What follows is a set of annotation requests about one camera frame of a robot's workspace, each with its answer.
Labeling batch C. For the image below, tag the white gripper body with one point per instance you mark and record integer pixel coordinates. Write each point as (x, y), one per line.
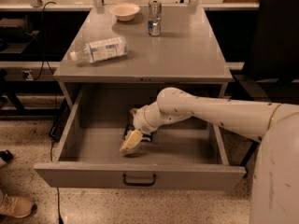
(138, 120)

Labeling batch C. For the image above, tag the black object on floor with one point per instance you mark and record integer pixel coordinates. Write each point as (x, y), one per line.
(6, 155)

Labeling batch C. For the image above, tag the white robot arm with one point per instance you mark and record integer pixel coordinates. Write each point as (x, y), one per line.
(275, 126)

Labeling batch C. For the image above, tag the tan shoe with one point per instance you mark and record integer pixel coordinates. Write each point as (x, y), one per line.
(16, 206)

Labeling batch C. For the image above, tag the clear plastic water bottle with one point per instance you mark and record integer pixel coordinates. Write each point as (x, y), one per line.
(101, 50)

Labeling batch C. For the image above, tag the blue rxbar blueberry packet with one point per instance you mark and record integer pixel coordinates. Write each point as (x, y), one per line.
(146, 136)

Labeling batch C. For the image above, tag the grey open top drawer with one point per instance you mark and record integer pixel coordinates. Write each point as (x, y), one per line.
(185, 155)

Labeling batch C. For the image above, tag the black office chair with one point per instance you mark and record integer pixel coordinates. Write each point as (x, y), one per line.
(271, 71)

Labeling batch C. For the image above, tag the black drawer handle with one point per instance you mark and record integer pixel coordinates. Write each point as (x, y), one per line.
(138, 181)

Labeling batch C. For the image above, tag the beige paper bowl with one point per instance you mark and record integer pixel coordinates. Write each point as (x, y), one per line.
(124, 11)

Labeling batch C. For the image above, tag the grey metal cabinet counter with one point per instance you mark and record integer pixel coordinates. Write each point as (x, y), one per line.
(185, 51)

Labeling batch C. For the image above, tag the silver drink can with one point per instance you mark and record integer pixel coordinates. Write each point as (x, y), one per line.
(154, 17)

